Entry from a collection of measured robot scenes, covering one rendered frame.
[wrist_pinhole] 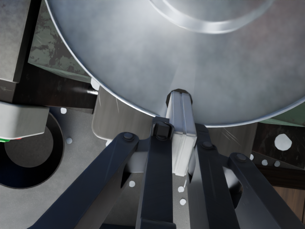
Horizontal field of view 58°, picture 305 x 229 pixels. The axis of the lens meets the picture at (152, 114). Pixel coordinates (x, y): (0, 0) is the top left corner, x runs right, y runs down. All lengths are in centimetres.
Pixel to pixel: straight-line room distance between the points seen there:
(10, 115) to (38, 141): 67
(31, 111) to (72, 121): 59
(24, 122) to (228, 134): 31
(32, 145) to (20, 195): 19
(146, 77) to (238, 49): 8
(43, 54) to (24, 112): 10
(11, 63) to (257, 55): 31
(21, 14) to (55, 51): 7
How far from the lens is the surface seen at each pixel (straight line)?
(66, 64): 39
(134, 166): 15
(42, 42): 41
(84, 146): 105
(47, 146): 108
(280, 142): 41
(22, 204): 116
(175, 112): 18
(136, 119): 23
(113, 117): 24
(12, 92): 44
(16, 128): 44
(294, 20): 28
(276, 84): 26
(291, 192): 78
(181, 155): 17
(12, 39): 42
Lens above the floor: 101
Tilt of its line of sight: 89 degrees down
